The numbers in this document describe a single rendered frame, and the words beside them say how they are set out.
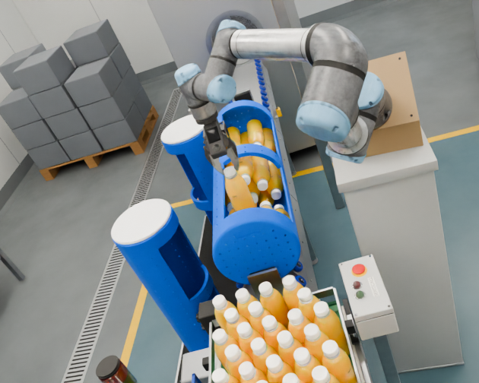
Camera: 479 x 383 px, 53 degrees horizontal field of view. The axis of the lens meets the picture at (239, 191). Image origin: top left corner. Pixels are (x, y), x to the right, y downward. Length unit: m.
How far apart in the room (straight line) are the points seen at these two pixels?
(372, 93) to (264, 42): 0.38
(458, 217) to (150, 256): 1.86
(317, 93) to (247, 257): 0.71
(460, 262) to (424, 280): 0.87
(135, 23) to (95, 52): 1.66
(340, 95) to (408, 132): 0.68
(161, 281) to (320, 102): 1.33
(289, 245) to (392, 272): 0.54
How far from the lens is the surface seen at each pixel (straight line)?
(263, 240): 1.53
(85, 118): 5.10
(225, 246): 1.54
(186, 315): 2.30
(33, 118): 5.32
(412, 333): 2.27
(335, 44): 1.07
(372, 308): 1.32
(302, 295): 1.39
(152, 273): 2.12
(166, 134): 2.70
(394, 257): 1.90
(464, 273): 2.83
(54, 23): 7.12
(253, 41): 1.26
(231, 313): 1.43
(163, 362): 2.97
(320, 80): 1.04
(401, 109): 1.67
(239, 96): 2.66
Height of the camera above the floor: 2.13
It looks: 34 degrees down
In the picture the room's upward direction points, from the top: 24 degrees counter-clockwise
